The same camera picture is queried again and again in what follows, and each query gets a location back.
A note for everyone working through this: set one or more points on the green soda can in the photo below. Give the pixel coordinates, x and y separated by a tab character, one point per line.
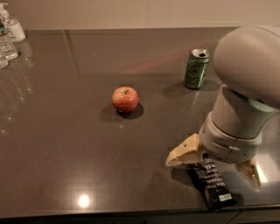
196	68

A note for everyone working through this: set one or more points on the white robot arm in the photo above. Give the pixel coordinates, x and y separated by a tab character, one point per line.
247	60

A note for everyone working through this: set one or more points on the clear plastic water bottle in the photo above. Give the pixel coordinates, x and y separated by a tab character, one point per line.
6	45

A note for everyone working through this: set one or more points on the red apple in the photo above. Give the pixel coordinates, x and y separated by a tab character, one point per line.
125	99

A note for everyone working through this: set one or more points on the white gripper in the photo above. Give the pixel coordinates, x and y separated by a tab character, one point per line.
228	145

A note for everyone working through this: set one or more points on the white hand sanitizer bottle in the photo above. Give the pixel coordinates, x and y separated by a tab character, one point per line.
12	25

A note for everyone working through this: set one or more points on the black rxbar chocolate wrapper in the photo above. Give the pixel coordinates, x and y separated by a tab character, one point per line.
207	179

